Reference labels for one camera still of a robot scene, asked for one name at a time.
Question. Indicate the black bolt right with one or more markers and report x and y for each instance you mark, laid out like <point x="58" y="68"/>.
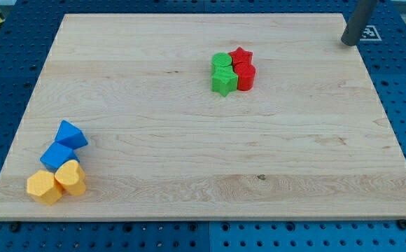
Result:
<point x="401" y="224"/>

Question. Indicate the red cylinder block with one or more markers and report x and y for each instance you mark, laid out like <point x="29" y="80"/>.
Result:
<point x="246" y="75"/>

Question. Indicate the green cylinder block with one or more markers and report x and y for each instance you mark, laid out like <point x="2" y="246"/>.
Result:
<point x="221" y="60"/>

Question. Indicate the grey cylindrical pointer rod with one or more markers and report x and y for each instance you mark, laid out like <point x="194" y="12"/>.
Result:
<point x="358" y="22"/>

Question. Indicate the light wooden board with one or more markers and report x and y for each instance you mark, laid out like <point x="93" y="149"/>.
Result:
<point x="309" y="142"/>

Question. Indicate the black bolt left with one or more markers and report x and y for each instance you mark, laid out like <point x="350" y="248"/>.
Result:
<point x="14" y="227"/>

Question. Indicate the yellow heart block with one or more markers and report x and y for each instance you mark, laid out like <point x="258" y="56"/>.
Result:
<point x="71" y="177"/>

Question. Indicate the green star block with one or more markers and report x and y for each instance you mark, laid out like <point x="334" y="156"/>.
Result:
<point x="224" y="80"/>

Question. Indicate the blue triangle block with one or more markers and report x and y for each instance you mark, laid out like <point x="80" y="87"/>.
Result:
<point x="70" y="136"/>

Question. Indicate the black bolt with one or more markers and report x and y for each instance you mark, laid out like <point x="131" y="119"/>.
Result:
<point x="14" y="227"/>
<point x="401" y="224"/>

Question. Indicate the blue cube block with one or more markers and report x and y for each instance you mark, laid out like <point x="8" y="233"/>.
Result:
<point x="56" y="155"/>

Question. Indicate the yellow hexagon block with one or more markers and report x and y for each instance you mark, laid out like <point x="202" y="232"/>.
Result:
<point x="43" y="188"/>

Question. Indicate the red star block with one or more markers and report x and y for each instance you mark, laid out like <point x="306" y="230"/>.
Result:
<point x="241" y="56"/>

